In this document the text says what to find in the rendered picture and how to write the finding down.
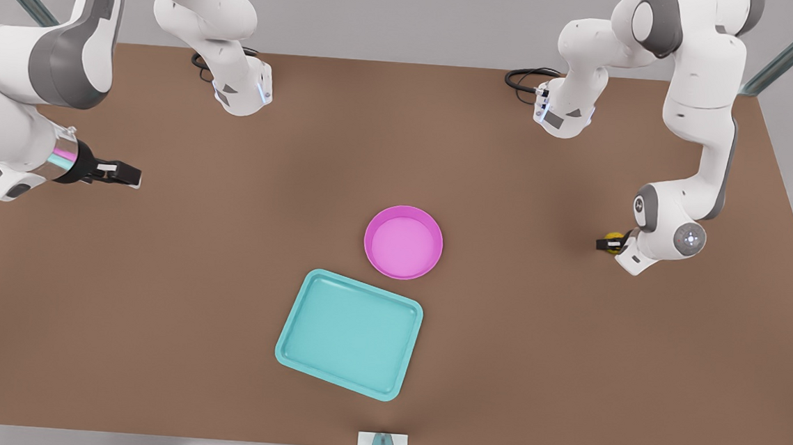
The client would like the teal rectangular tray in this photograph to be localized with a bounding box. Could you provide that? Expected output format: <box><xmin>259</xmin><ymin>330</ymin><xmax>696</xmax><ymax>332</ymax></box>
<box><xmin>272</xmin><ymin>265</ymin><xmax>427</xmax><ymax>405</ymax></box>

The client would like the pink round plate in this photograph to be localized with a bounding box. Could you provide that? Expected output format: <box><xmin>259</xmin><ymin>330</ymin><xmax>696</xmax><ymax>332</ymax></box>
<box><xmin>361</xmin><ymin>203</ymin><xmax>447</xmax><ymax>283</ymax></box>

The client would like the black cable loop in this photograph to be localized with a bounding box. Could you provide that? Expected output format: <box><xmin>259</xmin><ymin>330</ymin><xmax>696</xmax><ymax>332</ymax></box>
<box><xmin>503</xmin><ymin>65</ymin><xmax>565</xmax><ymax>110</ymax></box>
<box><xmin>189</xmin><ymin>43</ymin><xmax>260</xmax><ymax>88</ymax></box>

